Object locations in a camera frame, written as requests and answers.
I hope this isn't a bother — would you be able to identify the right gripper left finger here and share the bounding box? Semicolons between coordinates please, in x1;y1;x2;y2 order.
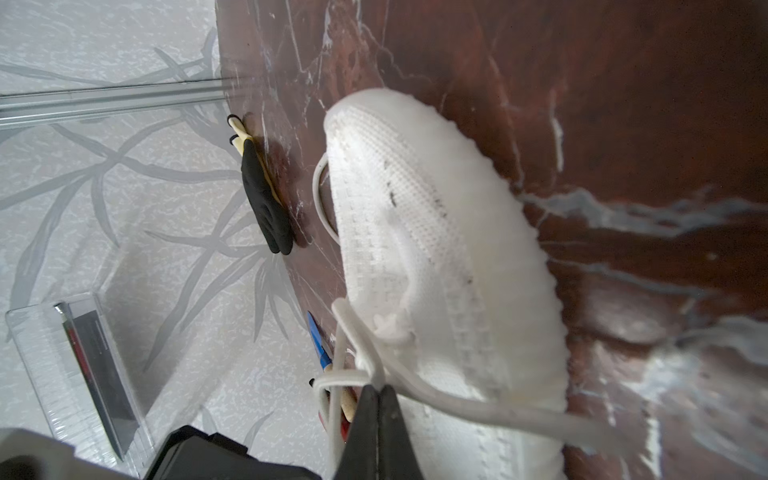
334;385;380;480

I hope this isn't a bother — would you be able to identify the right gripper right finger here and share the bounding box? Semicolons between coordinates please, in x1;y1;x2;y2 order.
379;385;424;480

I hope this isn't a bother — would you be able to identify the white knit sneaker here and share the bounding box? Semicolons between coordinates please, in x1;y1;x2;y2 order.
313;89;632;479

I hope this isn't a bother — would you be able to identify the red black spray bottle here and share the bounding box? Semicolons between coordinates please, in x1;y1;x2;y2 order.
340;414;350;443

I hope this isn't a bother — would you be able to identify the black work glove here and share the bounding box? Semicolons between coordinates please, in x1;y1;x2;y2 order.
227;114;294;255

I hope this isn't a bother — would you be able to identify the wooden handle blue mallet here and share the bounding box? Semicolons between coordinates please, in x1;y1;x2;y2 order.
306;311;357;423

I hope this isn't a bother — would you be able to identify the clear plastic wall tray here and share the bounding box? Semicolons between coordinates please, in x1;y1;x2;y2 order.
5;292;155;478

